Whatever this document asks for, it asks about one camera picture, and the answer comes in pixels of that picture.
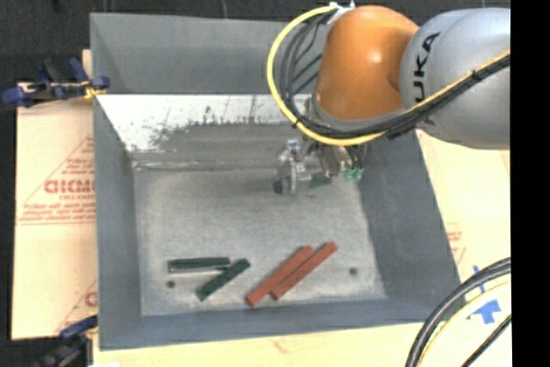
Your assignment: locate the grey metal bin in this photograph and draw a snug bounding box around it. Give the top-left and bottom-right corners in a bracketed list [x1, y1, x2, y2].
[89, 12, 468, 352]

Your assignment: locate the dark green flat block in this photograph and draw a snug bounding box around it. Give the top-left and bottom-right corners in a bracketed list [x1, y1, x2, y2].
[195, 258, 252, 303]
[167, 256, 231, 274]

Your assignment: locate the brown cardboard board, red print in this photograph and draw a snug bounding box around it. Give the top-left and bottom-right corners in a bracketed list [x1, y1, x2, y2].
[9, 48, 511, 341]

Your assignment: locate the red-brown flat block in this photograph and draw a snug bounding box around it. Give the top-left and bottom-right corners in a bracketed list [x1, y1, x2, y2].
[244, 245, 315, 309]
[269, 241, 339, 302]

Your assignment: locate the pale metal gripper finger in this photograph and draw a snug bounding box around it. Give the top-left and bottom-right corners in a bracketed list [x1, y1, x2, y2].
[293, 166, 312, 201]
[278, 150, 297, 186]

